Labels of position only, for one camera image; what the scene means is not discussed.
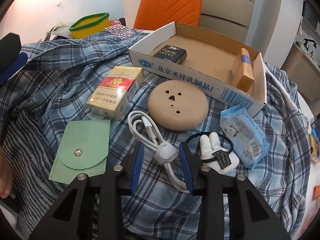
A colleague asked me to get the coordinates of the dark blue box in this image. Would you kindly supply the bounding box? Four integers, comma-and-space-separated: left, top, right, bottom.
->
311, 115, 320, 137

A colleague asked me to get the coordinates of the blue tissue packet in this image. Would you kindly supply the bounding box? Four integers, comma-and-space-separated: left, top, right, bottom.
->
220, 106, 270, 169

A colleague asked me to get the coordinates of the white remote control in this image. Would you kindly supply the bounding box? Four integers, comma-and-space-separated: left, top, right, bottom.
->
265, 67, 299, 113

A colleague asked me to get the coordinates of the bag of shiny beads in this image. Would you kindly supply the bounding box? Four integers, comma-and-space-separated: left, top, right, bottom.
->
106, 20, 135, 38

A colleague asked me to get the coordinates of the white rabbit hair tie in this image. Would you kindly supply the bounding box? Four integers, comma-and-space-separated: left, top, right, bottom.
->
186, 131, 241, 175

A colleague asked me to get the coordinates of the round beige wooden disc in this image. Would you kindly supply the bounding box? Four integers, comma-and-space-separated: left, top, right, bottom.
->
148, 80, 209, 131

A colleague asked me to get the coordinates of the black faucet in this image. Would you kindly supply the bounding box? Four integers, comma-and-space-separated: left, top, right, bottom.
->
303, 38, 318, 52

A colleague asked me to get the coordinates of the blue plaid shirt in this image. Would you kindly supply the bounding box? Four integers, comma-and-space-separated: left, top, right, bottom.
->
1, 31, 310, 239

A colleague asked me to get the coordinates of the gold blue cigarette pack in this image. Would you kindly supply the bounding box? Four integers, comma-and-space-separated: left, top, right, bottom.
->
231, 48, 255, 93

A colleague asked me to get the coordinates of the white usb cable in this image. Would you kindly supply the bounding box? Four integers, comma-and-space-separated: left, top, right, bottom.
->
127, 110, 190, 194

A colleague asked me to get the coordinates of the grey cloth pile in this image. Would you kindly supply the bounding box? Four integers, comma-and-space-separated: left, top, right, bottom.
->
43, 22, 73, 41

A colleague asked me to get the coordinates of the green felt pouch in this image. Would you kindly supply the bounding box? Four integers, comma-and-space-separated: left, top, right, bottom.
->
49, 120, 111, 185

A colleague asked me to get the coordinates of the black cigarette pack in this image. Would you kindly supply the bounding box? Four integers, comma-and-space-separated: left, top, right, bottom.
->
153, 45, 187, 64

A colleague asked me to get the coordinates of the beige refrigerator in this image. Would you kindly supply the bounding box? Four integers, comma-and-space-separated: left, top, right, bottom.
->
199, 0, 255, 43

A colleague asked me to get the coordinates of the person left hand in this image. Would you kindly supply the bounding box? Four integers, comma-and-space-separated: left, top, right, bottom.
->
0, 148, 13, 199

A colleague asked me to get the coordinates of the shallow cardboard box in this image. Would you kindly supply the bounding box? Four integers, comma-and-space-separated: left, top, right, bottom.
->
129, 22, 267, 118

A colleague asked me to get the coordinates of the red gold cigarette pack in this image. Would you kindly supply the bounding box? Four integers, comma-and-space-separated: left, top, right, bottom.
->
86, 66, 144, 121

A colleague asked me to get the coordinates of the gold blue pack on table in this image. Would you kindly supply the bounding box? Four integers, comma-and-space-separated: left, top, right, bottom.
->
309, 134, 319, 164

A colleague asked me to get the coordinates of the yellow bin green rim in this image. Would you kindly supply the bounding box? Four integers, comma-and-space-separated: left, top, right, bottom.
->
69, 12, 110, 39

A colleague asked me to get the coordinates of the orange small packet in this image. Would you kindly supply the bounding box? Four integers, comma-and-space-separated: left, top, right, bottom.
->
313, 185, 320, 200

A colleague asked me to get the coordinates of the orange chair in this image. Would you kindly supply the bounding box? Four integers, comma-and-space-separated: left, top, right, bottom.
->
133, 0, 202, 30

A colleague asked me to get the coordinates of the beige bathroom vanity cabinet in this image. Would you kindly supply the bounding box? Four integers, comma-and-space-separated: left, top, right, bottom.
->
281, 43, 319, 102

